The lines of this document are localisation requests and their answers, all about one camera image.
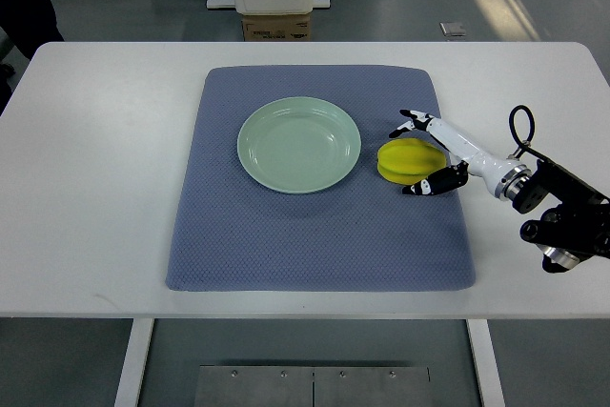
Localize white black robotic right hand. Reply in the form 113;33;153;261
389;110;532;200

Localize yellow starfruit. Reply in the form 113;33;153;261
376;138;447;185

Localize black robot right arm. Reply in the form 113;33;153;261
503;105;609;274

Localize grey floor plate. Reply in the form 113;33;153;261
439;22;467;38

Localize light green plate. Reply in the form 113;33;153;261
236;96;361;194

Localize blue textured mat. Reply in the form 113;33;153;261
166;65;476;292

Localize right white table leg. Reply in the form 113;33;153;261
466;319;505;407

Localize white table leg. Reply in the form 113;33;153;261
466;319;505;407
114;318;154;407

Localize cardboard box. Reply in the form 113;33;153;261
241;13;311;42

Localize left white table leg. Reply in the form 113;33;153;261
114;318;154;407

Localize dark clothed person at left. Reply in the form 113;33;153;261
1;0;63;60

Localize metal base plate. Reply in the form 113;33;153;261
194;365;434;406

